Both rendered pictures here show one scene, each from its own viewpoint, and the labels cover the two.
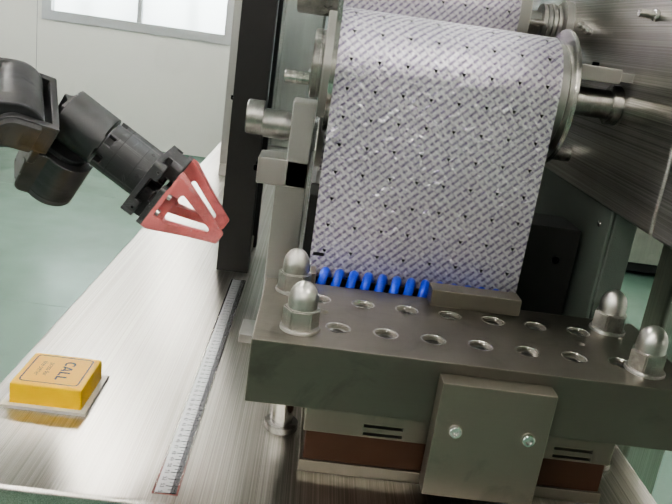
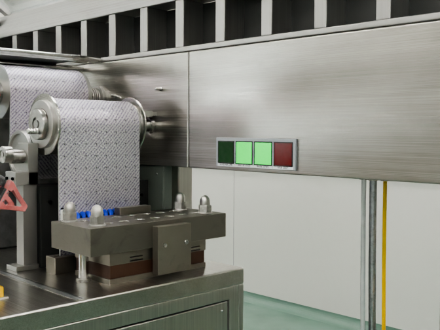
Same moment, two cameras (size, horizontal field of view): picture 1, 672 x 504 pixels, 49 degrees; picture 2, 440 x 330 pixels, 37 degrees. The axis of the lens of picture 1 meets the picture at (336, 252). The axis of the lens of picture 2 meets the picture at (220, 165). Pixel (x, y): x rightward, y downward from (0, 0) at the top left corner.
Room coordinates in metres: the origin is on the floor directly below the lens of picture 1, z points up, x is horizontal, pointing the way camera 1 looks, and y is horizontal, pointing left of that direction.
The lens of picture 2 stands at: (-0.62, 0.75, 1.24)
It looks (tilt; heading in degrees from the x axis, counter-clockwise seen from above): 3 degrees down; 319
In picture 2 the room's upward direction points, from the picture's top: straight up
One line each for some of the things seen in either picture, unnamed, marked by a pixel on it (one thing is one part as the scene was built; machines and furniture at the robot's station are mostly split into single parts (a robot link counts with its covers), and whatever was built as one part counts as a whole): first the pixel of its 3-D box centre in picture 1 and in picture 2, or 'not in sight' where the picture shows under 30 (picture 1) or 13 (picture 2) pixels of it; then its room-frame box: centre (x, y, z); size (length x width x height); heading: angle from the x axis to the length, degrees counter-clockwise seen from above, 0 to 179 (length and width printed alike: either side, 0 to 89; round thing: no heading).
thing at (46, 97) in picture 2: (332, 65); (44, 124); (0.84, 0.03, 1.25); 0.15 x 0.01 x 0.15; 3
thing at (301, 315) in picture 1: (302, 304); (97, 215); (0.61, 0.02, 1.05); 0.04 x 0.04 x 0.04
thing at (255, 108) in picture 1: (255, 116); (6, 154); (0.87, 0.12, 1.18); 0.04 x 0.02 x 0.04; 3
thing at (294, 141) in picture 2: not in sight; (254, 152); (0.47, -0.31, 1.19); 0.25 x 0.01 x 0.07; 3
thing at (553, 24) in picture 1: (541, 23); (89, 97); (1.10, -0.24, 1.34); 0.07 x 0.07 x 0.07; 3
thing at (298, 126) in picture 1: (275, 223); (21, 206); (0.87, 0.08, 1.05); 0.06 x 0.05 x 0.31; 93
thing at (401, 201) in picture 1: (424, 215); (101, 181); (0.78, -0.09, 1.11); 0.23 x 0.01 x 0.18; 93
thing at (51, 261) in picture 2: not in sight; (101, 257); (0.78, -0.09, 0.92); 0.28 x 0.04 x 0.04; 93
